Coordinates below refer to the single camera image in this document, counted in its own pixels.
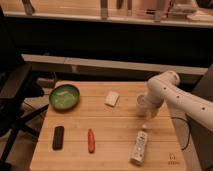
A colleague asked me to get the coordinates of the black office chair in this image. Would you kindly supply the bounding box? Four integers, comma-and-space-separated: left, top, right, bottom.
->
0, 7, 48, 171

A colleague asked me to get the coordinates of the green bowl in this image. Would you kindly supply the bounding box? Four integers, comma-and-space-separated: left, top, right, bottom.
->
49, 84, 80, 110

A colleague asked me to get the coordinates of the white tube bottle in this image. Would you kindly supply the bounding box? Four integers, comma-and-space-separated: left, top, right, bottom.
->
130, 124, 148, 166

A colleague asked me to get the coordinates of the white sponge block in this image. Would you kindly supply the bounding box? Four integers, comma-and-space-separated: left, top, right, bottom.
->
105, 91, 119, 107

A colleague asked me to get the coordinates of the pale translucent gripper finger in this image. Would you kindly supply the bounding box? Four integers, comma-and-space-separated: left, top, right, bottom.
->
146, 108, 159, 119

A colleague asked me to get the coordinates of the black rectangular remote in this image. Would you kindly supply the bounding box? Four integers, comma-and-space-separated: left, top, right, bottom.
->
52, 126, 64, 150

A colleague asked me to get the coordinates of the black cable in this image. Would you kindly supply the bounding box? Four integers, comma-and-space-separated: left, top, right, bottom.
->
173, 116, 191, 151

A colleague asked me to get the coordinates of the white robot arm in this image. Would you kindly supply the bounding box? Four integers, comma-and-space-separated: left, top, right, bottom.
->
143, 71, 213, 132

